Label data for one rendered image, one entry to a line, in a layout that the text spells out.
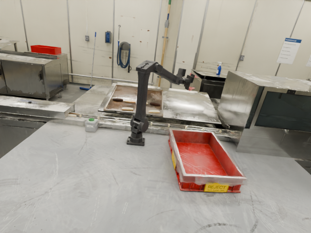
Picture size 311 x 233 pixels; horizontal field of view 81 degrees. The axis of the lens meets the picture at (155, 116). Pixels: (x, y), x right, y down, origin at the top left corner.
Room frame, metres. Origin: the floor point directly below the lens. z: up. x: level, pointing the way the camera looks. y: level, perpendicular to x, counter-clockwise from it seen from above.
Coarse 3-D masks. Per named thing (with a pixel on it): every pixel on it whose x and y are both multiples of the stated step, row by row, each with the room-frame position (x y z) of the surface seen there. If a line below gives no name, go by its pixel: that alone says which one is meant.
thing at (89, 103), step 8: (96, 88) 2.18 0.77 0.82; (104, 88) 2.22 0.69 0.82; (88, 96) 1.86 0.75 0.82; (96, 96) 1.89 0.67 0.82; (104, 96) 1.93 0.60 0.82; (80, 104) 1.60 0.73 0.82; (88, 104) 1.63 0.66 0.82; (96, 104) 1.65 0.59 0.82; (216, 104) 2.15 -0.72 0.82; (80, 112) 1.43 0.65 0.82; (88, 112) 1.45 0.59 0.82; (96, 112) 1.47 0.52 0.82; (104, 112) 1.49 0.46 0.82; (216, 112) 1.87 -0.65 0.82; (152, 120) 1.46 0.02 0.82; (160, 120) 1.48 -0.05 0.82; (168, 120) 1.50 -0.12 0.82; (216, 128) 1.46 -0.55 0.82
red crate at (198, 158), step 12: (180, 144) 1.11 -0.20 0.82; (192, 144) 1.13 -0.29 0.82; (204, 144) 1.15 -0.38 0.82; (180, 156) 0.96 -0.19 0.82; (192, 156) 0.98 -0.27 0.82; (204, 156) 1.00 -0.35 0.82; (192, 168) 0.86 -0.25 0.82; (204, 168) 0.87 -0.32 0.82; (216, 168) 0.89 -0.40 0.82; (240, 192) 0.71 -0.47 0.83
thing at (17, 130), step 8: (0, 120) 1.17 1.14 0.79; (8, 120) 1.18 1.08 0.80; (16, 120) 1.16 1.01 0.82; (24, 120) 1.18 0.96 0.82; (0, 128) 1.17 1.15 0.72; (8, 128) 1.18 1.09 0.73; (16, 128) 1.18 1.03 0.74; (24, 128) 1.18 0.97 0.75; (32, 128) 1.19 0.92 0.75; (0, 136) 1.17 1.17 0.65; (8, 136) 1.17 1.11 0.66; (16, 136) 1.18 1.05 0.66; (24, 136) 1.18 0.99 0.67; (0, 144) 1.17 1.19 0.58; (8, 144) 1.17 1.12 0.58; (16, 144) 1.18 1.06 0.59; (0, 152) 1.17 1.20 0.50; (8, 152) 1.17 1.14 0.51; (296, 160) 1.13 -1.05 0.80; (304, 160) 1.12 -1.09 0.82; (304, 168) 1.13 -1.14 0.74
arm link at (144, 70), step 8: (144, 64) 1.10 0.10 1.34; (152, 64) 1.09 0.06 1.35; (144, 72) 1.04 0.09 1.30; (144, 80) 1.06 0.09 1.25; (144, 88) 1.06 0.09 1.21; (144, 96) 1.07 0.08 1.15; (144, 104) 1.08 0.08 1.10; (136, 112) 1.07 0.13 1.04; (144, 112) 1.08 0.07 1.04; (144, 120) 1.05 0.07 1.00; (144, 128) 1.06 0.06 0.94
